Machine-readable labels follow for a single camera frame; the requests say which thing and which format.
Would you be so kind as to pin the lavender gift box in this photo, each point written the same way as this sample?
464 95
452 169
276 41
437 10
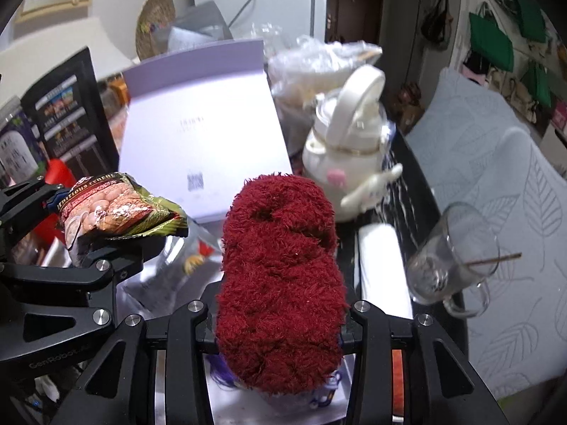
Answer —
199 119

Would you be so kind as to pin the grey leaf pattern sofa cover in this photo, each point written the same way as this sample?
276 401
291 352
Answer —
509 186

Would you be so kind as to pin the silver foil sachet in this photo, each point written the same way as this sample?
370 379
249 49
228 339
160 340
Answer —
177 270

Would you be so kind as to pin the thin wooden stick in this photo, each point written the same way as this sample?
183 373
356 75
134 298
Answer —
496 259

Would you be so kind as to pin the crinkled clear plastic wrapper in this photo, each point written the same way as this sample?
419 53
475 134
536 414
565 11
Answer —
265 31

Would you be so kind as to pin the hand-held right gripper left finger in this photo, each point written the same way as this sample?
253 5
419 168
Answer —
186 325

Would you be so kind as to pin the green tote bag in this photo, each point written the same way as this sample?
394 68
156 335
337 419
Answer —
538 84
489 44
529 13

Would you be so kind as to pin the round woven fan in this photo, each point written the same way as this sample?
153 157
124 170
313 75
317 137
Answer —
155 22

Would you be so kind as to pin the plastic bag of food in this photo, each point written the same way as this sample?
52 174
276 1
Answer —
305 66

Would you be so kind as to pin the red fluffy cloth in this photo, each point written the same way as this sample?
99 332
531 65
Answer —
279 274

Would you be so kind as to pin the red plastic object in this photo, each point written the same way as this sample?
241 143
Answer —
60 172

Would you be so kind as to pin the black hanging handbag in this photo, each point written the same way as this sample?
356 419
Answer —
436 22

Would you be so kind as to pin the white teapot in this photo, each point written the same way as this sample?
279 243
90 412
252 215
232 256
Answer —
336 150

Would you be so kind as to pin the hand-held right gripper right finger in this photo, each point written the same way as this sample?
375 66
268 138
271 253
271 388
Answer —
370 325

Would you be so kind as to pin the glass mug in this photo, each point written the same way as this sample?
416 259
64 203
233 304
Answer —
438 270

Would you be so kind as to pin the black snack pouch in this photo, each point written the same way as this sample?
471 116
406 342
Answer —
71 110

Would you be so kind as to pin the grey plastic bag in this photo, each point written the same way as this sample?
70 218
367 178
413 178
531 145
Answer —
208 15

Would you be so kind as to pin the nut snack packet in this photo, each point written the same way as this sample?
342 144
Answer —
110 212

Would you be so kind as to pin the brown bag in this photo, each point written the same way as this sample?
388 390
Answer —
405 106

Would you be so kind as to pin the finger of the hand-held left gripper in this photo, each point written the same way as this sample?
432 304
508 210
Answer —
88 276
26 203

